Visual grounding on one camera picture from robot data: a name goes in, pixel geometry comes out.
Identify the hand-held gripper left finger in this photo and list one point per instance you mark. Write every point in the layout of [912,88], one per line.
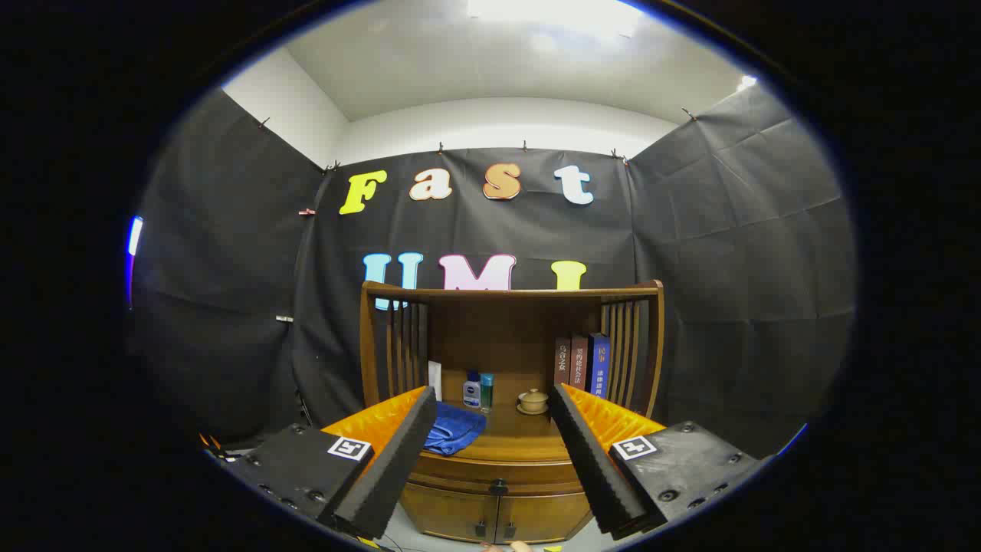
[398,460]

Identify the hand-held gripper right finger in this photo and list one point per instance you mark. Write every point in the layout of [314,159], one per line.
[590,460]

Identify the wooden drawer with black knob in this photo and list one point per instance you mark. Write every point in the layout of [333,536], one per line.
[475,475]

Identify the wooden cabinet door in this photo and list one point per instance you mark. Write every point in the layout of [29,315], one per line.
[452,512]
[540,517]

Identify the wooden countertop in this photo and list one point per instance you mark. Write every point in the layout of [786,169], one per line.
[513,437]

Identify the wooden cabinet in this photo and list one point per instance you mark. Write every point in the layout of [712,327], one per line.
[498,337]

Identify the blue folded towel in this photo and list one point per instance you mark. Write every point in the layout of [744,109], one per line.
[460,425]

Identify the beige lidded teacup with saucer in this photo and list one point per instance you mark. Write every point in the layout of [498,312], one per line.
[533,402]

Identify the white tube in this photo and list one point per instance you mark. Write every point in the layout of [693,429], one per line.
[435,379]

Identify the blue book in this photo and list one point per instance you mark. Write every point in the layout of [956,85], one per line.
[599,368]

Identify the reddish brown book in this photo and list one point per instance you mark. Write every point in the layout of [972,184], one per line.
[579,364]

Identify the dark brown book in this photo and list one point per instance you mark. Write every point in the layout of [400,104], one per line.
[562,364]

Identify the white bottle with blue cap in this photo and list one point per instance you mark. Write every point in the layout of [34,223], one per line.
[472,392]

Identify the teal bottle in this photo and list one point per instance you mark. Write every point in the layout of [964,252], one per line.
[487,392]

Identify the black backdrop cloth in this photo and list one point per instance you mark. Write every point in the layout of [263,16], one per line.
[230,268]

